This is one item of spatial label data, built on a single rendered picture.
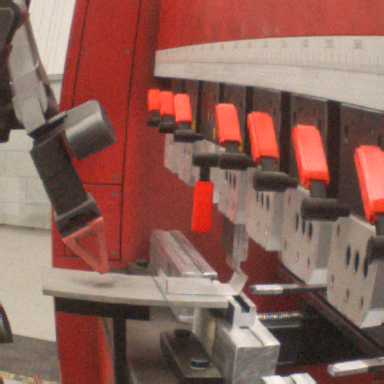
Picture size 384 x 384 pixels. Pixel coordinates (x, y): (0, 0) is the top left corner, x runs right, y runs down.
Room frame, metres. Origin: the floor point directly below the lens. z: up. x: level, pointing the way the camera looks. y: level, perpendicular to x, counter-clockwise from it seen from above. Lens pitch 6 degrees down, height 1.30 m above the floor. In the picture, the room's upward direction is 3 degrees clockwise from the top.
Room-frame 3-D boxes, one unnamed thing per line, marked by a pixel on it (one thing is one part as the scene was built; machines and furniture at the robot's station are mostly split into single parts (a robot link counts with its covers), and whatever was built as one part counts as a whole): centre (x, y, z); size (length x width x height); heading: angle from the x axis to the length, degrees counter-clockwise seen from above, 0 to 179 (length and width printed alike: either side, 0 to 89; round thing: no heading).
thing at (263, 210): (1.20, -0.11, 1.21); 0.15 x 0.09 x 0.17; 8
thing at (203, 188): (1.41, -0.02, 1.15); 0.04 x 0.02 x 0.10; 98
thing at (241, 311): (1.54, -0.07, 0.99); 0.20 x 0.03 x 0.03; 8
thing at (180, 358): (1.52, -0.01, 0.89); 0.30 x 0.05 x 0.03; 8
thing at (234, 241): (1.57, -0.06, 1.08); 0.10 x 0.02 x 0.10; 8
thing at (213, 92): (1.59, -0.06, 1.21); 0.15 x 0.09 x 0.17; 8
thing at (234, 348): (1.51, -0.07, 0.92); 0.39 x 0.06 x 0.10; 8
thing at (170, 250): (2.11, 0.01, 0.92); 0.50 x 0.06 x 0.10; 8
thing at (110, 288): (1.55, 0.09, 1.00); 0.26 x 0.18 x 0.01; 98
